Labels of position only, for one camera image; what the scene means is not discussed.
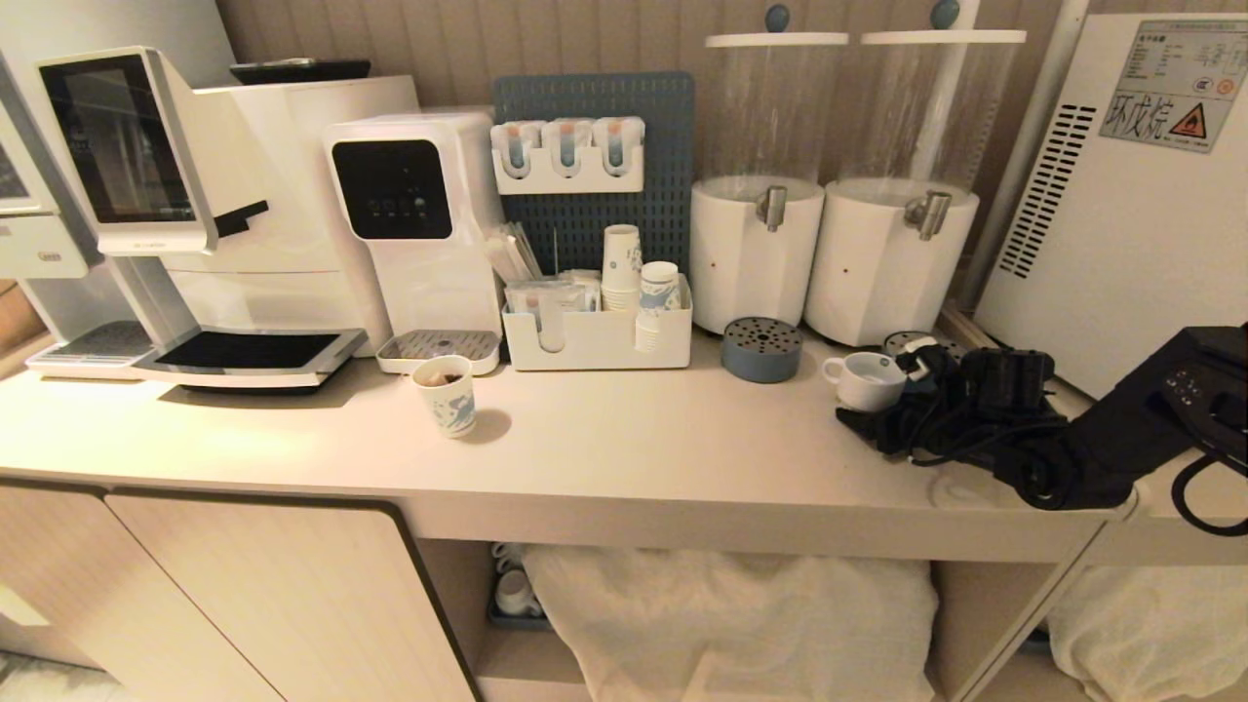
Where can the white coffee machine with screen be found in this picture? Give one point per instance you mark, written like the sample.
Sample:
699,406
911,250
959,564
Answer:
283,195

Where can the white cup on shelf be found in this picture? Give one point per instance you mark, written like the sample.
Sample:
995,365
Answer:
514,590

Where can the warning label sticker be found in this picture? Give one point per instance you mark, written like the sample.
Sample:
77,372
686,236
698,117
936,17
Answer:
1175,88

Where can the water dispenser drip tray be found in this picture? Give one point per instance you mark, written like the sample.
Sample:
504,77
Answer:
439,348

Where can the tall stack of paper cups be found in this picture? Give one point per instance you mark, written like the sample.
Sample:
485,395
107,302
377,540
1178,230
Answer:
621,263

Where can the coffee machine drip tray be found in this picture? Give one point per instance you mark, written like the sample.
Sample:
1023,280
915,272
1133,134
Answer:
244,353

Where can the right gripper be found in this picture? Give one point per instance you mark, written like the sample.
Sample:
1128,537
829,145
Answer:
985,434

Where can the white towel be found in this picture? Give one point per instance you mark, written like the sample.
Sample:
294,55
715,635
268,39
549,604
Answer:
731,624
1160,634

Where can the blue-grey round drip tray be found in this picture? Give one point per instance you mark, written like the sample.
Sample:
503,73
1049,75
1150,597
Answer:
902,341
761,351

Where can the printed paper cup with drink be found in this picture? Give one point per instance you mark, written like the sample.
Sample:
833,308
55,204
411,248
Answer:
447,405

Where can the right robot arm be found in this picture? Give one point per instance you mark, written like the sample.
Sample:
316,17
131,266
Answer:
1121,439

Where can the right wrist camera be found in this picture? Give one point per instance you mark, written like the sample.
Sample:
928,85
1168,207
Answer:
1009,375

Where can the white organizer box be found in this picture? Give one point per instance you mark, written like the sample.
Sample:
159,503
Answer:
604,341

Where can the short stack of paper cups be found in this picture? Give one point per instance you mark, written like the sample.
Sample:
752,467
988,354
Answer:
657,292

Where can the bundle of wrapped stirrers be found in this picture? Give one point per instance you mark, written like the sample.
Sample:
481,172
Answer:
512,255

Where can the white ceramic cup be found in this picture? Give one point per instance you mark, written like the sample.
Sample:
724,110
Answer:
863,385

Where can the clear beverage dispenser white base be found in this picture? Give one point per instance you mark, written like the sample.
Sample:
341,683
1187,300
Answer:
877,283
751,263

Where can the blue shelf tray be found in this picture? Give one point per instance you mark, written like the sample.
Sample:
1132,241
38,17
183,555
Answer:
512,620

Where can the beige cabinet door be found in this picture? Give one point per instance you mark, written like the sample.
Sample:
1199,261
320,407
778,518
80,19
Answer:
88,604
283,604

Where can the white machine with grey frame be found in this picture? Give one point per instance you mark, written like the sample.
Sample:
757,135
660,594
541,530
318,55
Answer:
29,234

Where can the pile of sachets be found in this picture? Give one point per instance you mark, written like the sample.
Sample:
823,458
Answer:
551,292

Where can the white three-slot wall holder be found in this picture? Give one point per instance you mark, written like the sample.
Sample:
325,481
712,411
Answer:
565,175

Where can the white water dispenser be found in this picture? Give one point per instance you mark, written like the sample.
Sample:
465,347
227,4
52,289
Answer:
429,263

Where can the white flat drip tray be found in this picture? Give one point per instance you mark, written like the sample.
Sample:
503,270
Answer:
88,349

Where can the black tray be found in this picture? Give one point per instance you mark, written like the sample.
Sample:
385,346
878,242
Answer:
297,70

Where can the blue-grey pegboard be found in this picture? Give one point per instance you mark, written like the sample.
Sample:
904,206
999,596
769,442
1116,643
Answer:
595,97

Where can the white mini fridge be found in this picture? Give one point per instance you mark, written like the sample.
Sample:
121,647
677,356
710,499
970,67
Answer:
1121,253

